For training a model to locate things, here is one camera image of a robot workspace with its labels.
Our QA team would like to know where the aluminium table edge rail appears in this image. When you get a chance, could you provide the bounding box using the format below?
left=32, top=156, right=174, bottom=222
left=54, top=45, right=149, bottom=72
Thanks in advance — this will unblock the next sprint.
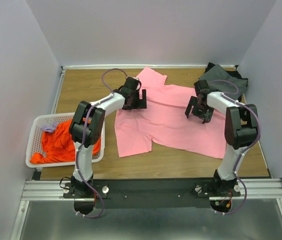
left=52, top=64, right=207, bottom=114

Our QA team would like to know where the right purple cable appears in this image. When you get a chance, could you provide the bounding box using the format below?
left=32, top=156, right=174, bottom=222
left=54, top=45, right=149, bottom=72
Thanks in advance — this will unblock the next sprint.
left=209, top=79, right=263, bottom=216

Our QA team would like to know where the folded grey t shirt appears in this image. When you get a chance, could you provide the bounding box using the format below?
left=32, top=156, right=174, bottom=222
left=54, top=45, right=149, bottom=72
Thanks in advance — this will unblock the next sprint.
left=198, top=64, right=249, bottom=101

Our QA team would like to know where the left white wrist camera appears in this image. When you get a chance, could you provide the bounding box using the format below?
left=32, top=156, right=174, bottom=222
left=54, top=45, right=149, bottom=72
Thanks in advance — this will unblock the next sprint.
left=133, top=77, right=142, bottom=88

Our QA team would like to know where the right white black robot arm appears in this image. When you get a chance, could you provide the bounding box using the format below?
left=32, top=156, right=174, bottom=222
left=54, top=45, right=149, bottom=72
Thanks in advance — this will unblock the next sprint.
left=185, top=80, right=261, bottom=198

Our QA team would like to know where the purple cloth in basket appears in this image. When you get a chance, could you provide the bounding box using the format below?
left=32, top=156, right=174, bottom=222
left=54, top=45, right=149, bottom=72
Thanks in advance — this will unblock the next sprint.
left=41, top=122, right=58, bottom=133

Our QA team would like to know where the white plastic laundry basket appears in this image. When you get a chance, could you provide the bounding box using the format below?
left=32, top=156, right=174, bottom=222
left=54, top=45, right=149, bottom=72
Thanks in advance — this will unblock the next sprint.
left=25, top=112, right=106, bottom=168

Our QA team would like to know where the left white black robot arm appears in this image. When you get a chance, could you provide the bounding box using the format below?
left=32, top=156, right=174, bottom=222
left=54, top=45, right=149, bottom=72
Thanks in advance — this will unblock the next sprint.
left=65, top=76, right=147, bottom=198

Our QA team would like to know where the front aluminium frame rail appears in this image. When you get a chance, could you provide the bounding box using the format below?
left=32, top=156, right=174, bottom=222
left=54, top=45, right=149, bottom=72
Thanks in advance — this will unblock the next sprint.
left=21, top=178, right=282, bottom=201

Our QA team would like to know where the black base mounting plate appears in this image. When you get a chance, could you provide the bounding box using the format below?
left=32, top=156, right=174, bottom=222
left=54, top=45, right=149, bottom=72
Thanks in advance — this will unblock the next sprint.
left=59, top=177, right=241, bottom=216

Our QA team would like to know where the orange t shirt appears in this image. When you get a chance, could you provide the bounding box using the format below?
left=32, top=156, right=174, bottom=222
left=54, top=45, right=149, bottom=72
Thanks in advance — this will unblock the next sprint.
left=29, top=118, right=102, bottom=165

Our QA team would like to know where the pink t shirt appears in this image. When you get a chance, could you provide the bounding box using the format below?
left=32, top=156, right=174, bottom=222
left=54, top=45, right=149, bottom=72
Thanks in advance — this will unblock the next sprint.
left=114, top=67, right=226, bottom=159

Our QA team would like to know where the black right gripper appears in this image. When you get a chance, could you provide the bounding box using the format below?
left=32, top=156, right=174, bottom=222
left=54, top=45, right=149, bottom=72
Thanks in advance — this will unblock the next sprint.
left=185, top=95, right=214, bottom=124

